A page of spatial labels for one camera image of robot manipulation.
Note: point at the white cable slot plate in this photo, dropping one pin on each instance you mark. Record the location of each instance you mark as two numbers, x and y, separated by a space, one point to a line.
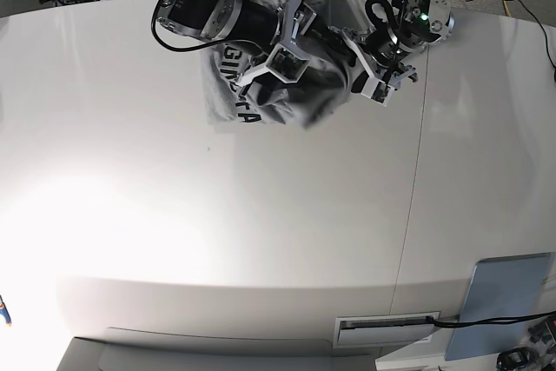
383 331

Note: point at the orange blue tool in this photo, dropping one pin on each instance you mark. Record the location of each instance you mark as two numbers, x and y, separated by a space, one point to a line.
5 313

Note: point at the blue-grey board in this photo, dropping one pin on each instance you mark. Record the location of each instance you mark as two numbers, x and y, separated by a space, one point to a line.
500 287

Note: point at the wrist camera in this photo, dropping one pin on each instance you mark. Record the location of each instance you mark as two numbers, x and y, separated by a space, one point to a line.
377 91
287 62

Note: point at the grey T-shirt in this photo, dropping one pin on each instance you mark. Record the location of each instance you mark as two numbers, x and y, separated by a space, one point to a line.
320 91

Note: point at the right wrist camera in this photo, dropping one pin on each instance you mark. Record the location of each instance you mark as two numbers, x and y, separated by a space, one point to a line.
287 62

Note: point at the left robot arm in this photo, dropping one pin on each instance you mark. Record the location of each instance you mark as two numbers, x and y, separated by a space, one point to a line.
398 29

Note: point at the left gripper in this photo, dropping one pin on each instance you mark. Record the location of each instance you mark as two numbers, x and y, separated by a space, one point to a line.
379 53

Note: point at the black battery pack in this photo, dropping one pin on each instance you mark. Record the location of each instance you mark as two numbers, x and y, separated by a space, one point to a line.
516 359

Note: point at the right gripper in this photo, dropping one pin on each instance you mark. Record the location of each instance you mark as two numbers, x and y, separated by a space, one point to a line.
290 22

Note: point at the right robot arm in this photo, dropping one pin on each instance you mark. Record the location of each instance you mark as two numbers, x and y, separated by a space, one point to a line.
266 30

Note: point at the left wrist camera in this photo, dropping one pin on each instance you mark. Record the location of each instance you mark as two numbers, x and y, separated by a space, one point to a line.
377 91

